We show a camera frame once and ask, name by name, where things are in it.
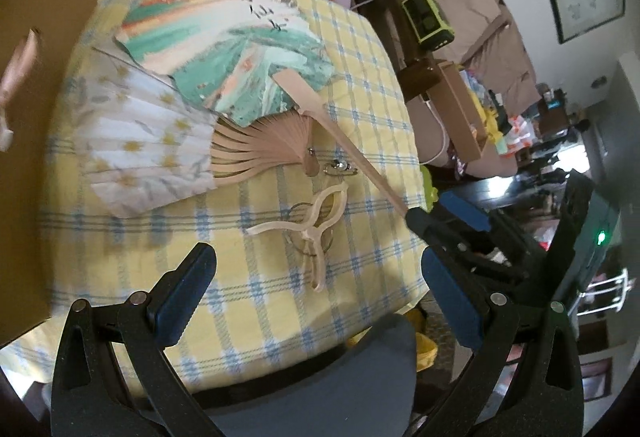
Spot lime green plastic object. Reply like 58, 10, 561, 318
419, 164, 442, 214

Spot lime green black device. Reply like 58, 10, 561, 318
401, 0, 457, 51

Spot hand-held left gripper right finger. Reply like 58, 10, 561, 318
420, 248, 586, 437

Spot white wire rack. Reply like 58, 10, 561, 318
579, 267, 632, 319

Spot white floral folding fan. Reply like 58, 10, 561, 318
72, 67, 323, 219

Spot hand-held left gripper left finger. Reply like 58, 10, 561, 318
50, 242, 221, 437

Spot white charging cable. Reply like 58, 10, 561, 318
421, 98, 452, 166

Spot light wooden box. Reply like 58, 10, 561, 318
431, 60, 491, 164

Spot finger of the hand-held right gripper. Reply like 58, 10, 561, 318
438, 190, 550, 264
405, 207, 530, 284

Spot beige wooden fan stand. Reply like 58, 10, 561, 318
246, 182, 352, 294

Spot green painted folding fan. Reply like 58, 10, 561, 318
115, 0, 333, 128

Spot metal wire ring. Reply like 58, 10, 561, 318
286, 201, 337, 270

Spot large brown cardboard box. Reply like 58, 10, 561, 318
0, 0, 99, 349

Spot grey chair seat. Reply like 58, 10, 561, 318
199, 312, 419, 437

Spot yellow plaid tablecloth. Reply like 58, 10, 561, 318
0, 0, 432, 399

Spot small metal clasp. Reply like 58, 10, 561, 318
322, 158, 359, 176

